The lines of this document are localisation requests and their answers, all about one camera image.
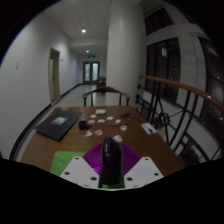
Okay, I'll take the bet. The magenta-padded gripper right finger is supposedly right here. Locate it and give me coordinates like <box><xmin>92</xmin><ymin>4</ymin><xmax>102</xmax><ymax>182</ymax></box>
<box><xmin>120</xmin><ymin>143</ymin><xmax>165</xmax><ymax>189</ymax></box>

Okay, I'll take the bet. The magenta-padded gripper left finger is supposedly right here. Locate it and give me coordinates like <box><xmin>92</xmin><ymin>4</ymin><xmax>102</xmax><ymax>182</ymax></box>
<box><xmin>59</xmin><ymin>142</ymin><xmax>105</xmax><ymax>189</ymax></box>

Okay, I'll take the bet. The black computer mouse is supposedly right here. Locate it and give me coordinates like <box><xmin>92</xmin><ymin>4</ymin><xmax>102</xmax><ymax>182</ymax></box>
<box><xmin>98</xmin><ymin>135</ymin><xmax>125</xmax><ymax>189</ymax></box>

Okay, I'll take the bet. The green mouse pad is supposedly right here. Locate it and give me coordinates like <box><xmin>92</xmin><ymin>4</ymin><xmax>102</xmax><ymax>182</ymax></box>
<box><xmin>49</xmin><ymin>150</ymin><xmax>87</xmax><ymax>177</ymax></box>

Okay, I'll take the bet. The white paper with pen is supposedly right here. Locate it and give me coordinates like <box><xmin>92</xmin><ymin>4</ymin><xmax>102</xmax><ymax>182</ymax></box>
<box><xmin>140</xmin><ymin>122</ymin><xmax>158</xmax><ymax>135</ymax></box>

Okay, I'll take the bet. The small black box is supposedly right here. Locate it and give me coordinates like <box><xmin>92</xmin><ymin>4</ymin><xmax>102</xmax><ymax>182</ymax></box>
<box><xmin>78</xmin><ymin>120</ymin><xmax>89</xmax><ymax>131</ymax></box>

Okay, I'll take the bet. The black closed laptop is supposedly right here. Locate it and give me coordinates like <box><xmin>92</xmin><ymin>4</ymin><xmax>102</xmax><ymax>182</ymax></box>
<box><xmin>34</xmin><ymin>109</ymin><xmax>84</xmax><ymax>142</ymax></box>

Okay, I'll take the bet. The wooden armchair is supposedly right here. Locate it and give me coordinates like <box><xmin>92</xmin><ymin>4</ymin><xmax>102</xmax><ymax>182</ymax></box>
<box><xmin>82</xmin><ymin>86</ymin><xmax>132</xmax><ymax>108</ymax></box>

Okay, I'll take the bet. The wooden hallway cabinet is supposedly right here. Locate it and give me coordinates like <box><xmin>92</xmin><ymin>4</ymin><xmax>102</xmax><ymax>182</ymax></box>
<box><xmin>97</xmin><ymin>76</ymin><xmax>107</xmax><ymax>88</ymax></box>

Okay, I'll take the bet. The wood-topped black metal railing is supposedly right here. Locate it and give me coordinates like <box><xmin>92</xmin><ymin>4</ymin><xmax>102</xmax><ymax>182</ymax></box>
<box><xmin>135</xmin><ymin>74</ymin><xmax>224</xmax><ymax>162</ymax></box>

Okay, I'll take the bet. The white side door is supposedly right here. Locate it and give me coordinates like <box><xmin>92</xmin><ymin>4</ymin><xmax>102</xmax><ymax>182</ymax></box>
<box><xmin>48</xmin><ymin>47</ymin><xmax>62</xmax><ymax>103</ymax></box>

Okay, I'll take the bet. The glass double door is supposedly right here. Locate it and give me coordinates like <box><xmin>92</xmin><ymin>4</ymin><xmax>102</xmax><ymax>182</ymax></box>
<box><xmin>82</xmin><ymin>61</ymin><xmax>101</xmax><ymax>84</ymax></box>

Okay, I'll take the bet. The thin dark cable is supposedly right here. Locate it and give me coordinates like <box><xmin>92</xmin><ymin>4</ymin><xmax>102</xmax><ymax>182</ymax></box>
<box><xmin>109</xmin><ymin>112</ymin><xmax>133</xmax><ymax>127</ymax></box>

